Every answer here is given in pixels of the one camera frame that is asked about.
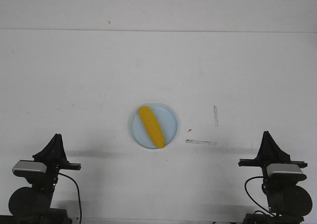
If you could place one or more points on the light blue round plate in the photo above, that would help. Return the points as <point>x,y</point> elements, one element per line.
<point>166,118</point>

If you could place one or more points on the yellow corn cob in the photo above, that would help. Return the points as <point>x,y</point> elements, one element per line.
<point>152,126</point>

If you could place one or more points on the clear tape strip vertical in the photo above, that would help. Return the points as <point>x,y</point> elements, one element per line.
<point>215,116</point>

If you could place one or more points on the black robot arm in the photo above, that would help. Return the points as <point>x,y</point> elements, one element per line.
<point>287,202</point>
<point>32,205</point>

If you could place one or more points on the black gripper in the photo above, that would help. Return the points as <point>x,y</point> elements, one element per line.
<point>270,153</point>
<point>54,153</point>

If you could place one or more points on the clear tape strip horizontal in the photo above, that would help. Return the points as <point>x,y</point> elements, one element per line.
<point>200,142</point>

